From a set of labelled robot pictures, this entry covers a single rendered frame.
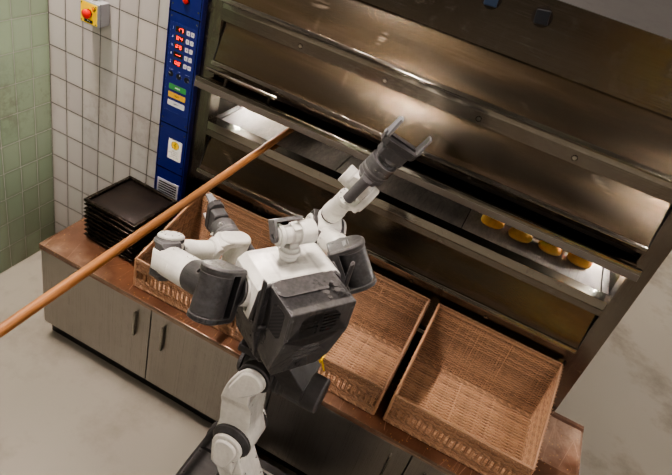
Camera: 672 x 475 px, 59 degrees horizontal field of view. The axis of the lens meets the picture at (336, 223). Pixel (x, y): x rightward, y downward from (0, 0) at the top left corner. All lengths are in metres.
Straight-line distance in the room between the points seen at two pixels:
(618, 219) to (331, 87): 1.15
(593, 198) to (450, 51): 0.72
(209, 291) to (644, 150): 1.45
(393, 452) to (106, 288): 1.38
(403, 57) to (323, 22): 0.33
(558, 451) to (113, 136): 2.44
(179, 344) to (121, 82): 1.22
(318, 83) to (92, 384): 1.74
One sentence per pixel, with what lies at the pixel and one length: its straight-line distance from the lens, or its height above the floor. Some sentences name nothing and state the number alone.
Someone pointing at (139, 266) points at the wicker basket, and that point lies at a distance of 2.59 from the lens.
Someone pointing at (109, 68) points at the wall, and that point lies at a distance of 2.98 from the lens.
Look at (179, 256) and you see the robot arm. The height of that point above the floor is 1.35.
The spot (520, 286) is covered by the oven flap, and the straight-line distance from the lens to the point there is 2.48.
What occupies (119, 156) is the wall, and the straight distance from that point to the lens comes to 3.13.
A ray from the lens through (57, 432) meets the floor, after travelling 2.93.
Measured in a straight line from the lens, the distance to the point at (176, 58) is 2.66.
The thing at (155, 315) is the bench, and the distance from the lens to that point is 2.62.
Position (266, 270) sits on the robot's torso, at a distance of 1.56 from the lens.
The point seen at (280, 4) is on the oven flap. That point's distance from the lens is 2.37.
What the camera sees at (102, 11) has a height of 1.48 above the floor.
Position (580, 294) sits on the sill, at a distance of 2.44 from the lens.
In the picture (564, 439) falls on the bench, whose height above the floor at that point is 0.58.
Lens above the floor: 2.40
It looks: 34 degrees down
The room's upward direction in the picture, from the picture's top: 17 degrees clockwise
